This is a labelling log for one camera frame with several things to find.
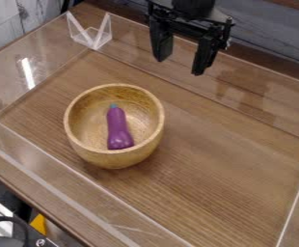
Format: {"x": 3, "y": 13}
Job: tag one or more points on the clear acrylic corner bracket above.
{"x": 91, "y": 37}

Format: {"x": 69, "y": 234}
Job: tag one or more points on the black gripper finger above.
{"x": 205, "y": 55}
{"x": 162, "y": 41}

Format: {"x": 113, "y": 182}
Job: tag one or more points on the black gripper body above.
{"x": 193, "y": 17}

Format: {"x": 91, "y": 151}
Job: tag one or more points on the brown wooden bowl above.
{"x": 86, "y": 126}

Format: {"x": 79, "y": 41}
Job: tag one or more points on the purple toy eggplant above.
{"x": 119, "y": 136}

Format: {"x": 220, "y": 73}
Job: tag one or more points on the yellow warning label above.
{"x": 39, "y": 224}

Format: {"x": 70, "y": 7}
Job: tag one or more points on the clear acrylic tray wall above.
{"x": 77, "y": 203}

